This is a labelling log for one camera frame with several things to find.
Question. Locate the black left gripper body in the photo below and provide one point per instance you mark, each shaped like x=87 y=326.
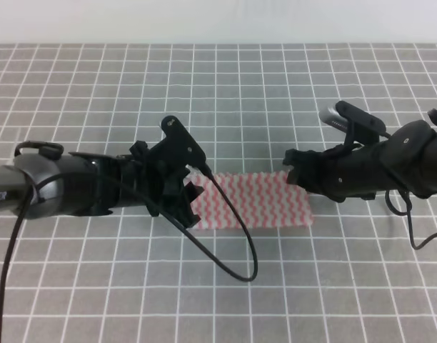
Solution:
x=98 y=183

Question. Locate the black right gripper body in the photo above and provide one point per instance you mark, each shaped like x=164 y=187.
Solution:
x=341 y=172

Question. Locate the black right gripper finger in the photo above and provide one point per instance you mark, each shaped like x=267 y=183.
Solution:
x=294 y=157
x=295 y=176

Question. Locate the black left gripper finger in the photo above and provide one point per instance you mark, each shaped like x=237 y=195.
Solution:
x=177 y=205
x=193 y=191

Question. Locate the pink white wavy towel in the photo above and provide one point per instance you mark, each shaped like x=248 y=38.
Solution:
x=263 y=200

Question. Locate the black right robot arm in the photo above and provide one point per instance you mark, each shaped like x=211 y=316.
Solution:
x=410 y=156

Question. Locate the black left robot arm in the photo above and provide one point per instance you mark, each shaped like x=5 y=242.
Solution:
x=38 y=176

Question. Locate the grey grid tablecloth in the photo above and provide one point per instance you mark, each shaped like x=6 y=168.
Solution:
x=351 y=276

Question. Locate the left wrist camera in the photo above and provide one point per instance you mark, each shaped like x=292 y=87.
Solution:
x=179 y=148

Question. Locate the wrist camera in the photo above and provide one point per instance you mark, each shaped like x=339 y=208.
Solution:
x=179 y=148
x=358 y=125

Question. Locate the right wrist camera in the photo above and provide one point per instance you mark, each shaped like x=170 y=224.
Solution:
x=358 y=125

